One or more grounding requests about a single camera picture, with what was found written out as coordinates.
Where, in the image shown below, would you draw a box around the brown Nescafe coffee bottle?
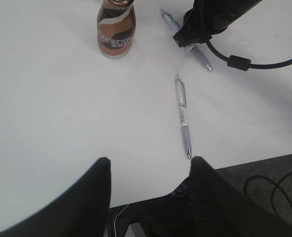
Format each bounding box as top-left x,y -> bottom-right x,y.
97,0 -> 136,58

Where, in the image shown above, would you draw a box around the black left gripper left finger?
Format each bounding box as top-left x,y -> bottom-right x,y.
0,158 -> 111,237

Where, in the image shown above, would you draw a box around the blue grey click pen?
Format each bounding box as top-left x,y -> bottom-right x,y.
159,8 -> 213,72

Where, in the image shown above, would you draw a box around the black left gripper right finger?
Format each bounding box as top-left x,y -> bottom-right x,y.
148,157 -> 292,237

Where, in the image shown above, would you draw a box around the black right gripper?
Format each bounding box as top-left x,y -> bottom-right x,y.
182,0 -> 260,44

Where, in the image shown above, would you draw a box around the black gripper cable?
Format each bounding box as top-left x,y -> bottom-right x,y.
205,39 -> 292,72

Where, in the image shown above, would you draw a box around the white grey click pen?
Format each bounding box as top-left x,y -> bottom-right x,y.
175,73 -> 192,159

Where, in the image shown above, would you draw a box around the black floor cable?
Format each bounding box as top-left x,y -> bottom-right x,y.
243,153 -> 292,229

